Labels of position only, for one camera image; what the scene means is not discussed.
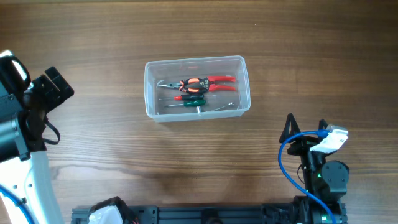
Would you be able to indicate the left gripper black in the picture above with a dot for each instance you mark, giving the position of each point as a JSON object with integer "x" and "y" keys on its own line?
{"x": 43, "y": 84}

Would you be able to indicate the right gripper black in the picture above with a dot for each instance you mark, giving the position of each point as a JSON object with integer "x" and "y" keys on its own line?
{"x": 303, "y": 142}

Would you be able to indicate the small silver wrench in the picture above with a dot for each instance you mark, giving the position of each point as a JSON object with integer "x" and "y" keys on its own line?
{"x": 225, "y": 106}

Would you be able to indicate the red handled cutting pliers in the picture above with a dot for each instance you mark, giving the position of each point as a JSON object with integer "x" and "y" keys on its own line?
{"x": 215, "y": 83}

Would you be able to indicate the green handled screwdriver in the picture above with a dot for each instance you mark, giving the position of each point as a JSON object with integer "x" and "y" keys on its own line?
{"x": 193, "y": 103}

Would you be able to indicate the clear plastic container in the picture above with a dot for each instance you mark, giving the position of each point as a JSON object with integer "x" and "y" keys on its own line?
{"x": 172, "y": 71}

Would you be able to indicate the red and black screwdriver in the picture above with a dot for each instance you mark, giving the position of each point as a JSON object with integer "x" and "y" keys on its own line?
{"x": 185, "y": 97}

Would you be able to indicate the orange black needle-nose pliers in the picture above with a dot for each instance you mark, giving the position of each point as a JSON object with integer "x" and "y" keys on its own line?
{"x": 190, "y": 86}

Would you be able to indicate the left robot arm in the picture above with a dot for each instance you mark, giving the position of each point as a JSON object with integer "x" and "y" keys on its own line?
{"x": 26, "y": 187}

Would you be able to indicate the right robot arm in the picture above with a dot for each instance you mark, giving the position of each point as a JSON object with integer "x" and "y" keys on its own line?
{"x": 325, "y": 182}

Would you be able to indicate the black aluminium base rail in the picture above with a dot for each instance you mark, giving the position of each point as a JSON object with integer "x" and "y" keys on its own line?
{"x": 259, "y": 214}

